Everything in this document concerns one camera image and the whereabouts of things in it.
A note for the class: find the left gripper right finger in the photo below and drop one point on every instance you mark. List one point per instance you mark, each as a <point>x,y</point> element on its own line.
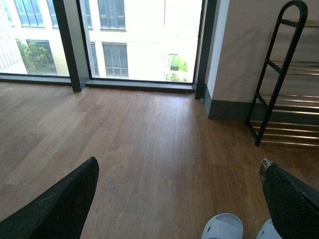
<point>293,205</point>

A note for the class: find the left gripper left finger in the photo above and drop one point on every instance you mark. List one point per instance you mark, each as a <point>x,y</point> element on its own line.
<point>58,213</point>

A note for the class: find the black metal shoe rack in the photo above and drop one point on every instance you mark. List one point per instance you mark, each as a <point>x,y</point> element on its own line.
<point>285,106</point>

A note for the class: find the light blue slide slipper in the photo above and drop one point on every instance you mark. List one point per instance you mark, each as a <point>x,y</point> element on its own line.
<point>223,226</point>

